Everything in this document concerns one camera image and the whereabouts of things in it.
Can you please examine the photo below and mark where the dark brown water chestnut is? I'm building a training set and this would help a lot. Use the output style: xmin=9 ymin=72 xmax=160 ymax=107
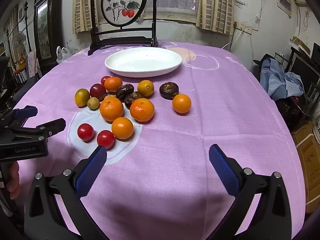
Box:
xmin=124 ymin=91 xmax=144 ymax=110
xmin=159 ymin=82 xmax=179 ymax=100
xmin=115 ymin=84 xmax=135 ymax=102

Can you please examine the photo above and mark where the orange mandarin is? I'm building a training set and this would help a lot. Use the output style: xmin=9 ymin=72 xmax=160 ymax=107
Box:
xmin=172 ymin=93 xmax=192 ymax=114
xmin=111 ymin=117 xmax=134 ymax=140
xmin=99 ymin=97 xmax=124 ymax=122
xmin=104 ymin=77 xmax=123 ymax=93
xmin=130 ymin=98 xmax=155 ymax=123

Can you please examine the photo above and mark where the green-yellow tomato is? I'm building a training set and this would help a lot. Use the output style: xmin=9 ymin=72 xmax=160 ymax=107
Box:
xmin=74 ymin=88 xmax=90 ymax=107

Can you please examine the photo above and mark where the white oval plate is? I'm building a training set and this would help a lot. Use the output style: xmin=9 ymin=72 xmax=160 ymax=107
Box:
xmin=104 ymin=47 xmax=182 ymax=78

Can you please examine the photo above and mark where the beige brick-pattern curtain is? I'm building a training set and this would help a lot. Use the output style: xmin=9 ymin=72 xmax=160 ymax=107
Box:
xmin=72 ymin=0 xmax=99 ymax=34
xmin=196 ymin=0 xmax=234 ymax=33

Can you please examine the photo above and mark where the white cable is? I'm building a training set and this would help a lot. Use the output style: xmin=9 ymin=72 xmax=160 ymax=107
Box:
xmin=221 ymin=30 xmax=243 ymax=50

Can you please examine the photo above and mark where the blue cloth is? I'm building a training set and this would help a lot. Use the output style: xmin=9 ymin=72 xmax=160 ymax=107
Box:
xmin=260 ymin=57 xmax=305 ymax=100

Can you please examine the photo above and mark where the purple tablecloth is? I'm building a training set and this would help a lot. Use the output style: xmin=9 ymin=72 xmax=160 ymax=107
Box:
xmin=12 ymin=40 xmax=307 ymax=240

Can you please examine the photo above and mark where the white wall socket strip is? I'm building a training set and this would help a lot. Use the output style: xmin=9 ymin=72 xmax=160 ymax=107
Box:
xmin=235 ymin=22 xmax=253 ymax=34

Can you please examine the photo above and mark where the pink hanging cloth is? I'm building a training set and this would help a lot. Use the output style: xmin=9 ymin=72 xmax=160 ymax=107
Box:
xmin=26 ymin=51 xmax=38 ymax=78

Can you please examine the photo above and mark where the white plastic bag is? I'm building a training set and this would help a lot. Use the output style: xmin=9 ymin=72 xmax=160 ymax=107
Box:
xmin=56 ymin=46 xmax=73 ymax=64

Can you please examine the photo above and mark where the small green fruit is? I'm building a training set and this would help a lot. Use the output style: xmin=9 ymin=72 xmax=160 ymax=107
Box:
xmin=87 ymin=97 xmax=100 ymax=111

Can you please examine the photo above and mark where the black monitor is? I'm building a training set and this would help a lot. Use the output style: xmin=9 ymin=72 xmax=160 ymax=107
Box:
xmin=290 ymin=54 xmax=320 ymax=83

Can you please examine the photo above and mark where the person's left hand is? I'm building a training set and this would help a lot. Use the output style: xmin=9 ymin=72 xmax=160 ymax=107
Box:
xmin=6 ymin=161 xmax=21 ymax=201

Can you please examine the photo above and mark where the white framed wall notice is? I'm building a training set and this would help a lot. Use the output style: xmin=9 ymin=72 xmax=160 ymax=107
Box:
xmin=277 ymin=0 xmax=293 ymax=18

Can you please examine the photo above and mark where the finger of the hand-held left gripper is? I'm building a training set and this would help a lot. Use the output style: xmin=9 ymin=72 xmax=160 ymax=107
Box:
xmin=0 ymin=105 xmax=38 ymax=128
xmin=9 ymin=118 xmax=67 ymax=141

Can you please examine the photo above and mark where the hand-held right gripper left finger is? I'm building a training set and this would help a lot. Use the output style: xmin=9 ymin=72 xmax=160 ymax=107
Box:
xmin=25 ymin=145 xmax=108 ymax=240

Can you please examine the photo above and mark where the black hat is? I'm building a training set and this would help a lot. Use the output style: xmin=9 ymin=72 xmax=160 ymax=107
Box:
xmin=253 ymin=54 xmax=275 ymax=68

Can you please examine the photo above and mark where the yellow-orange mandarin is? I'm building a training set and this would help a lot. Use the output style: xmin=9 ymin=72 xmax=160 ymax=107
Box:
xmin=137 ymin=80 xmax=155 ymax=97

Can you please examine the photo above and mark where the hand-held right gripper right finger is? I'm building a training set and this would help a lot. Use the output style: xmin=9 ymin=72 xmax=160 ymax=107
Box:
xmin=209 ymin=144 xmax=293 ymax=240

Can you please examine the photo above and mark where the cardboard box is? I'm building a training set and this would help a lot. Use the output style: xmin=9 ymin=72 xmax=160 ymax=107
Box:
xmin=292 ymin=122 xmax=320 ymax=213

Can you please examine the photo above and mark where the dark red tomato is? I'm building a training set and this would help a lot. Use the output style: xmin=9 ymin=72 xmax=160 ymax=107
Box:
xmin=89 ymin=83 xmax=107 ymax=101

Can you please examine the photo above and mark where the dark flat panel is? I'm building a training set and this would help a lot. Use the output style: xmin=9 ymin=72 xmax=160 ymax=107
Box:
xmin=0 ymin=56 xmax=10 ymax=88

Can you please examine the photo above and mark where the round painted screen black stand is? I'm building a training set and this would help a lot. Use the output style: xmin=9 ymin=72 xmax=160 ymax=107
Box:
xmin=88 ymin=0 xmax=159 ymax=55

